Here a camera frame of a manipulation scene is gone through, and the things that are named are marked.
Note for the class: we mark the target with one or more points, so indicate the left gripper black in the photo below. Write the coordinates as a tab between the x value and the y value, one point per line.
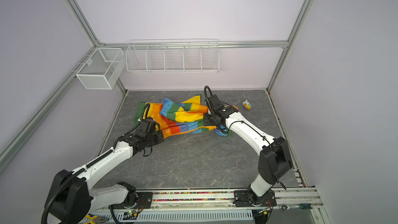
160	140

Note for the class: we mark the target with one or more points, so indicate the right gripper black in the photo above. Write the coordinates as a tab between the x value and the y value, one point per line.
206	119

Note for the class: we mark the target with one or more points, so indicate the rainbow striped jacket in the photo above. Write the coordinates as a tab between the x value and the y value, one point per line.
181	118

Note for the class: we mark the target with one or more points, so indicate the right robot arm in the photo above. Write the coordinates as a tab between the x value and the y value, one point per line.
274	154

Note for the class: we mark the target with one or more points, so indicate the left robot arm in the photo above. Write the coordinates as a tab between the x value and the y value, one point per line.
72	196

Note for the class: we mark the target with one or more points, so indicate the small yellow white toy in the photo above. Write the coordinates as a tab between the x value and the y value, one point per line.
247	105

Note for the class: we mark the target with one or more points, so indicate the white mesh box basket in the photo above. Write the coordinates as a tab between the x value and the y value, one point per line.
102	69

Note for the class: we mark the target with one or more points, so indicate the white wire basket long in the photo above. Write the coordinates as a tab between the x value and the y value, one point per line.
172	55

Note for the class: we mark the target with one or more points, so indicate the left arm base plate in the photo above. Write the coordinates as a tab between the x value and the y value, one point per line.
137	200

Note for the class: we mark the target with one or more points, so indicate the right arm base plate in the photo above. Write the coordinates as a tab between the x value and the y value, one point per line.
247	198

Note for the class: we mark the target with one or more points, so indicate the yellow handled pliers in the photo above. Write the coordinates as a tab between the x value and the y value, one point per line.
95	219

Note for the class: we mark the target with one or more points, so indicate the white slotted cable duct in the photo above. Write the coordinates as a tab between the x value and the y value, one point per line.
195	216

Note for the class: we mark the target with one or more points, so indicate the green handled screwdriver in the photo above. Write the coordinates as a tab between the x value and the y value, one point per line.
303	206

